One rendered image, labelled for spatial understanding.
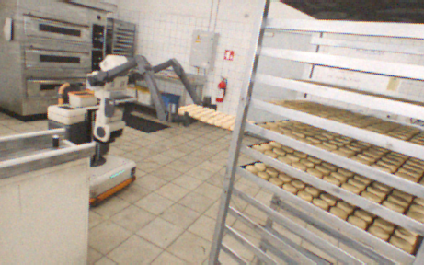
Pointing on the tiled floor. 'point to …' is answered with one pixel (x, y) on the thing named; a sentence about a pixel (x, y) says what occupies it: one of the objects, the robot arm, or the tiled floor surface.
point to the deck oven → (40, 51)
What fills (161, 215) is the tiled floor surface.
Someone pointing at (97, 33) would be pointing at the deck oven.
